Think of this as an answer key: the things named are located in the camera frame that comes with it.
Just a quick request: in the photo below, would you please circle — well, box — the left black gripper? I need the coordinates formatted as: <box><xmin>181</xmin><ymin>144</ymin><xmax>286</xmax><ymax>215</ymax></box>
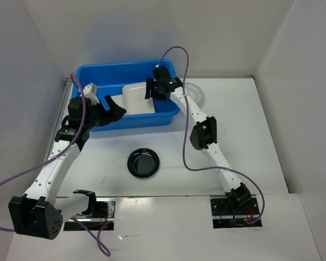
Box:
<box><xmin>84</xmin><ymin>95</ymin><xmax>126</xmax><ymax>130</ymax></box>

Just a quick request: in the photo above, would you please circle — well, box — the small rectangular white dish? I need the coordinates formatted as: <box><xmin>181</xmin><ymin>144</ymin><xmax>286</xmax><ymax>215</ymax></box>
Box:
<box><xmin>122</xmin><ymin>82</ymin><xmax>155</xmax><ymax>115</ymax></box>

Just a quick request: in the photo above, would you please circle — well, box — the white round bowl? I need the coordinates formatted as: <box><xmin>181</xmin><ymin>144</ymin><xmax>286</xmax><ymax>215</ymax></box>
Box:
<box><xmin>185</xmin><ymin>83</ymin><xmax>204</xmax><ymax>107</ymax></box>

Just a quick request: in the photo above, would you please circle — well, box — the large square white plate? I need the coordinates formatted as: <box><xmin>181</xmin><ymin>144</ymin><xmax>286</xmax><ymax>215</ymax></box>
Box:
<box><xmin>111</xmin><ymin>95</ymin><xmax>127</xmax><ymax>115</ymax></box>

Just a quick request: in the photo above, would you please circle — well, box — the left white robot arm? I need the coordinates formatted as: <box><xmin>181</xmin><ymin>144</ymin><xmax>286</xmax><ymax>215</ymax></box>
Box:
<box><xmin>8</xmin><ymin>95</ymin><xmax>126</xmax><ymax>240</ymax></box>

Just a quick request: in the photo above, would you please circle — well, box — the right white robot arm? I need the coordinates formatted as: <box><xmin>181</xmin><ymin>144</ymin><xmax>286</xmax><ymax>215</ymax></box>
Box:
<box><xmin>145</xmin><ymin>65</ymin><xmax>251</xmax><ymax>215</ymax></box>

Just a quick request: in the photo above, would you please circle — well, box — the blue plastic bin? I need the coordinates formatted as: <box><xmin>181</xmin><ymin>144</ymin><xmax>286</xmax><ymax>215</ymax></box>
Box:
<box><xmin>77</xmin><ymin>59</ymin><xmax>180</xmax><ymax>132</ymax></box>

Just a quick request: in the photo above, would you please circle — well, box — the black round plate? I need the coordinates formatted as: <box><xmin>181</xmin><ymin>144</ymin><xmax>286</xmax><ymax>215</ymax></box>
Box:
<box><xmin>127</xmin><ymin>148</ymin><xmax>160</xmax><ymax>179</ymax></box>

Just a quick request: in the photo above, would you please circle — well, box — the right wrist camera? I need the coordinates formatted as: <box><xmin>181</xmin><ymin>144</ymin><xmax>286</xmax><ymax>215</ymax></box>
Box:
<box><xmin>152</xmin><ymin>66</ymin><xmax>171</xmax><ymax>82</ymax></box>

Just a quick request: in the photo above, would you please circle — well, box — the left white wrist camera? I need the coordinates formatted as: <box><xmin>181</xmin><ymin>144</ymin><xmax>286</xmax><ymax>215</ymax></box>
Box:
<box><xmin>83</xmin><ymin>83</ymin><xmax>100</xmax><ymax>105</ymax></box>

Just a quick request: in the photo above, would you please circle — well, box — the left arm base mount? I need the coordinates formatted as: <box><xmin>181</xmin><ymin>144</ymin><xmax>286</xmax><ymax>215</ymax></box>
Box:
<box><xmin>58</xmin><ymin>196</ymin><xmax>116</xmax><ymax>232</ymax></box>

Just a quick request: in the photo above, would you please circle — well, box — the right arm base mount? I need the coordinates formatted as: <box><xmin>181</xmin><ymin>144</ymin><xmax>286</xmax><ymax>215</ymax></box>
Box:
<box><xmin>210</xmin><ymin>196</ymin><xmax>262</xmax><ymax>229</ymax></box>

